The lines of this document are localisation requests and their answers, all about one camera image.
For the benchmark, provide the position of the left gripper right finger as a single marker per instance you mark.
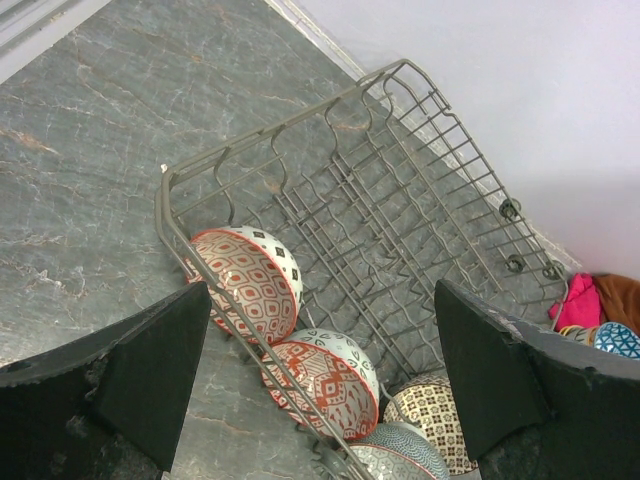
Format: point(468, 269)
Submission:
point(532, 403)

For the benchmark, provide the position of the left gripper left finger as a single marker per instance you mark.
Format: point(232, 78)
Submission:
point(111, 404)

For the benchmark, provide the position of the blue triangle pattern bowl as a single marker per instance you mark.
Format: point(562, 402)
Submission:
point(618, 339)

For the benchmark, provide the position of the brown dotted pattern bowl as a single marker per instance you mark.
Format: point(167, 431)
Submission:
point(427, 402)

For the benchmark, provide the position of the grey hexagon pattern bowl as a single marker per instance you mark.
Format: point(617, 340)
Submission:
point(397, 451)

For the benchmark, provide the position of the red diamond pattern bowl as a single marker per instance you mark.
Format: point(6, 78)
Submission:
point(261, 275)

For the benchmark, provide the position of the red geometric pattern bowl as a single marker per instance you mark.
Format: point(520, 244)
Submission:
point(326, 381)

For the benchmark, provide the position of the grey wire dish rack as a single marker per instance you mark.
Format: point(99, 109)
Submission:
point(378, 191)

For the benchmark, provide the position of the cream bowl orange rim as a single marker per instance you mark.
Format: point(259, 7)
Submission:
point(577, 333)

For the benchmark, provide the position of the pink cloth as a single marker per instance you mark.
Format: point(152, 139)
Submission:
point(581, 306)

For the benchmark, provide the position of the brown cloth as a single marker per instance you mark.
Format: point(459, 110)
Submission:
point(619, 299)

